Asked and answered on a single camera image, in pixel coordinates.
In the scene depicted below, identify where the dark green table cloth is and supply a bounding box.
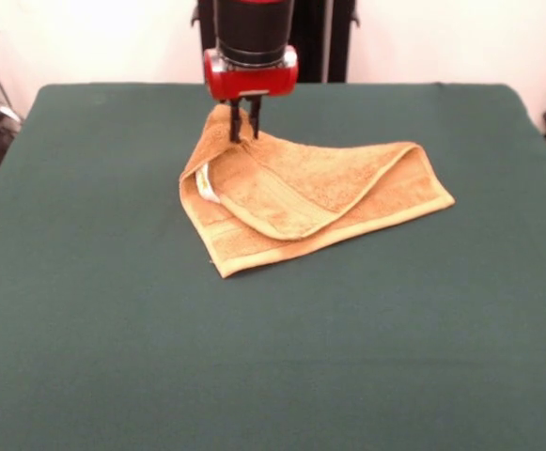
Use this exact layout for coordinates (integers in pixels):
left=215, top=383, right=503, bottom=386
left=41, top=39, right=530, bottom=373
left=0, top=83, right=546, bottom=451

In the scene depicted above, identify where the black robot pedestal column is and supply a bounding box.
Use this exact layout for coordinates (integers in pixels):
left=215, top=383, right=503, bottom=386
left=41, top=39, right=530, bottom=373
left=190, top=0, right=363, bottom=85

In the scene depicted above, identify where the orange terry towel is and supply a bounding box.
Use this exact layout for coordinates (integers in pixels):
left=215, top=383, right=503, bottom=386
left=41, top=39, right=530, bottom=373
left=179, top=102, right=456, bottom=279

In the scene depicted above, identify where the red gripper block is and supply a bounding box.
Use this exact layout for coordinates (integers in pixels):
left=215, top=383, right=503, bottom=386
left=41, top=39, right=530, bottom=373
left=203, top=45, right=300, bottom=144

